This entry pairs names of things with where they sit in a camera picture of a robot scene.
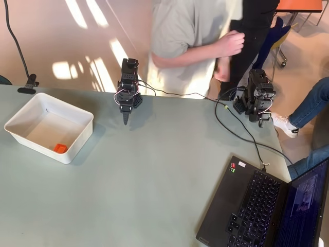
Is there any person in grey t-shirt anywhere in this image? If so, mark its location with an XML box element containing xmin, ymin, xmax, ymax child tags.
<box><xmin>148</xmin><ymin>0</ymin><xmax>245</xmax><ymax>100</ymax></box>

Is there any small orange block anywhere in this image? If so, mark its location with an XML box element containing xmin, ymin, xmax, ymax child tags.
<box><xmin>53</xmin><ymin>143</ymin><xmax>68</xmax><ymax>154</ymax></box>

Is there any black cable off table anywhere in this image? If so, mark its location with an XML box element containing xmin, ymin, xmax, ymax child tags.
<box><xmin>254</xmin><ymin>141</ymin><xmax>294</xmax><ymax>165</ymax></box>

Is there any black leader arm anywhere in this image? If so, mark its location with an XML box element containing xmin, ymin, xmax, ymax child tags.
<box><xmin>232</xmin><ymin>68</ymin><xmax>277</xmax><ymax>129</ymax></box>

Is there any person's right forearm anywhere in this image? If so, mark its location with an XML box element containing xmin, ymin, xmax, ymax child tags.
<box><xmin>151</xmin><ymin>41</ymin><xmax>224</xmax><ymax>69</ymax></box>

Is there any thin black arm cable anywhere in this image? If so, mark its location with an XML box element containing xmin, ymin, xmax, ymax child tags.
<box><xmin>137</xmin><ymin>80</ymin><xmax>219</xmax><ymax>101</ymax></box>

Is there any person's left hand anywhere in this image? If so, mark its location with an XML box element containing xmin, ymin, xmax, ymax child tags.
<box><xmin>214</xmin><ymin>56</ymin><xmax>232</xmax><ymax>83</ymax></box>

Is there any white sneaker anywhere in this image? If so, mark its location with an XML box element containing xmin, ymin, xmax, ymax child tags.
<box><xmin>271</xmin><ymin>112</ymin><xmax>300</xmax><ymax>139</ymax></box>

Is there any dark grey laptop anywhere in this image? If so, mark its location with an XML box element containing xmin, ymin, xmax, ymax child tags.
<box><xmin>195</xmin><ymin>155</ymin><xmax>329</xmax><ymax>247</ymax></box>

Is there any person in black clothes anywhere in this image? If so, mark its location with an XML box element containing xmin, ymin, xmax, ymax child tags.
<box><xmin>218</xmin><ymin>0</ymin><xmax>280</xmax><ymax>101</ymax></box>

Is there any blue jeans leg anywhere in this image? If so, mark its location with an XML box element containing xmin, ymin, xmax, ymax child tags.
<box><xmin>287</xmin><ymin>77</ymin><xmax>329</xmax><ymax>129</ymax></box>
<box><xmin>287</xmin><ymin>145</ymin><xmax>329</xmax><ymax>181</ymax></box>

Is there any orange table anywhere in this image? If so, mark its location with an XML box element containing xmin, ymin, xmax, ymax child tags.
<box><xmin>275</xmin><ymin>0</ymin><xmax>323</xmax><ymax>13</ymax></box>

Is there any white plastic bin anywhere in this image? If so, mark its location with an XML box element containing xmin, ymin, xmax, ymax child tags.
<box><xmin>4</xmin><ymin>92</ymin><xmax>95</xmax><ymax>165</ymax></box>

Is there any black gooseneck clamp mount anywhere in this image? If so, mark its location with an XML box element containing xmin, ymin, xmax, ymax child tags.
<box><xmin>4</xmin><ymin>0</ymin><xmax>40</xmax><ymax>94</ymax></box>

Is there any person's right hand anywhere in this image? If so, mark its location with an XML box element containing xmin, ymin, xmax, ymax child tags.
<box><xmin>217</xmin><ymin>30</ymin><xmax>245</xmax><ymax>57</ymax></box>

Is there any blue and yellow chair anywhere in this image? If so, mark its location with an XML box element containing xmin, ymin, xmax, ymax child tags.
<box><xmin>257</xmin><ymin>16</ymin><xmax>300</xmax><ymax>68</ymax></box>

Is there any thick black laptop cable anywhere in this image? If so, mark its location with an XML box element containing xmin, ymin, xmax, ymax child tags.
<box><xmin>214</xmin><ymin>86</ymin><xmax>269</xmax><ymax>172</ymax></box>

